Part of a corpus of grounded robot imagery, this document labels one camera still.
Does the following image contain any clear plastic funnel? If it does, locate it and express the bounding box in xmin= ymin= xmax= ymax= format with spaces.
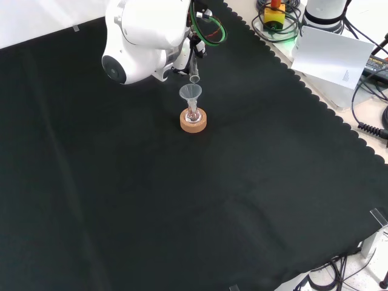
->
xmin=178 ymin=84 xmax=203 ymax=113

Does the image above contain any black power adapter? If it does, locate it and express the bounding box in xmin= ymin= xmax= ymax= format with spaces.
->
xmin=362 ymin=55 xmax=388 ymax=78

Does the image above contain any yellow stop button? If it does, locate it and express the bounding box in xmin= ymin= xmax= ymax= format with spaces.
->
xmin=263 ymin=0 xmax=287 ymax=31

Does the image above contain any green cable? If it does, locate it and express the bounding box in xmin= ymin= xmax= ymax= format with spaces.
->
xmin=189 ymin=0 xmax=228 ymax=47

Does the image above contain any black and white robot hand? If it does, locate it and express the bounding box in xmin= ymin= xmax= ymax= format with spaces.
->
xmin=153 ymin=33 xmax=209 ymax=82

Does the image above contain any pale board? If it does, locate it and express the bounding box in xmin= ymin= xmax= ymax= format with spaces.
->
xmin=290 ymin=25 xmax=376 ymax=90

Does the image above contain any black bench cloth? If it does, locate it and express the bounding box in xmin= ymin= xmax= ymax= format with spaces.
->
xmin=0 ymin=0 xmax=388 ymax=291

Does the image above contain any round cork ring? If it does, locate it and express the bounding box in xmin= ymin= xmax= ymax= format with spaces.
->
xmin=179 ymin=108 xmax=209 ymax=133

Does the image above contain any thick black cable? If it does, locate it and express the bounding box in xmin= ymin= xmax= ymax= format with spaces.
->
xmin=305 ymin=271 xmax=338 ymax=291

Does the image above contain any clear round-bottom flask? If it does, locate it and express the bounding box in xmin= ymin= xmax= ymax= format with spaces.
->
xmin=185 ymin=101 xmax=202 ymax=124

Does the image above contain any clear graduated cylinder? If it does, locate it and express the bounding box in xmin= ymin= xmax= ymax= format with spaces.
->
xmin=189 ymin=50 xmax=201 ymax=84

